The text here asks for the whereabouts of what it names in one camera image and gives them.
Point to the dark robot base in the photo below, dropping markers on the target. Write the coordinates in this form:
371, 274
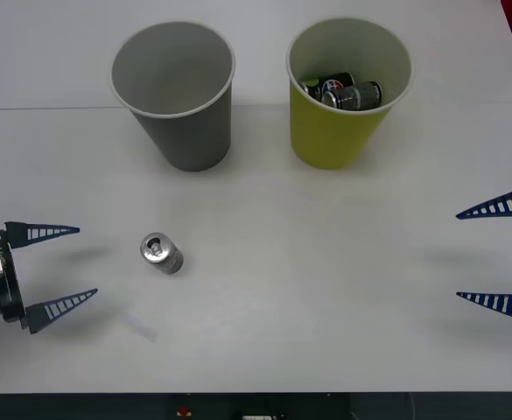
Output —
107, 407

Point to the black can round print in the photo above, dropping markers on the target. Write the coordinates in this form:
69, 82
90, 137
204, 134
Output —
332, 83

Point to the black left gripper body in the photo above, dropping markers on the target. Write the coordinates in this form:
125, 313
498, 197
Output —
14, 289

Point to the yellow-green plastic waste bin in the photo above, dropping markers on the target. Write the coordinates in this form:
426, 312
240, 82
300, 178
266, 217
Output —
330, 135

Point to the red button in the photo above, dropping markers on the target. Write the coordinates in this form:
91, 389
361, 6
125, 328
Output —
183, 411

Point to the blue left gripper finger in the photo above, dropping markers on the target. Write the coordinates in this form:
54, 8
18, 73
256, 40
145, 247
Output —
23, 234
45, 312

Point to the grey plastic waste bin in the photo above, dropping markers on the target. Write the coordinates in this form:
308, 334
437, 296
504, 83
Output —
177, 87

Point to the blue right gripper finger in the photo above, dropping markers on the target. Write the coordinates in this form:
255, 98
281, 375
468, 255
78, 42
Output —
507, 304
507, 205

